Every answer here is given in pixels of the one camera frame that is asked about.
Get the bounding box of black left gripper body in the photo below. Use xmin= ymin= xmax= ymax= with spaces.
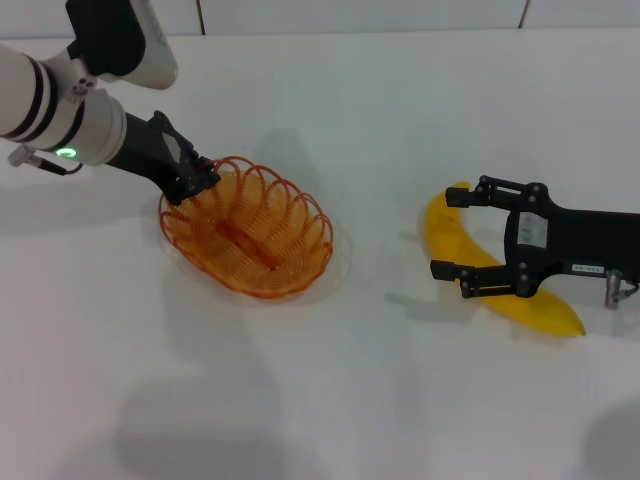
xmin=106 ymin=110 xmax=199 ymax=204

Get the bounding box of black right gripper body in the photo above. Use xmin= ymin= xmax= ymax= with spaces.
xmin=503 ymin=183 xmax=640 ymax=298

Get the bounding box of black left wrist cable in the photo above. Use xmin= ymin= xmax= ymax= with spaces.
xmin=7 ymin=145 xmax=84 ymax=176

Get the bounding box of silver right wrist cable connector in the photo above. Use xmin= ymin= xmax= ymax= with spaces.
xmin=602 ymin=268 xmax=640 ymax=309

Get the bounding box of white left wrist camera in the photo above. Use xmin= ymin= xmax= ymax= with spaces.
xmin=66 ymin=0 xmax=180 ymax=91

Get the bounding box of orange plastic wire basket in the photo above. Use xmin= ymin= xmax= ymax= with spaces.
xmin=158 ymin=155 xmax=335 ymax=304

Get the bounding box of yellow banana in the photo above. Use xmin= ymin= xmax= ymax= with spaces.
xmin=422 ymin=179 xmax=587 ymax=339

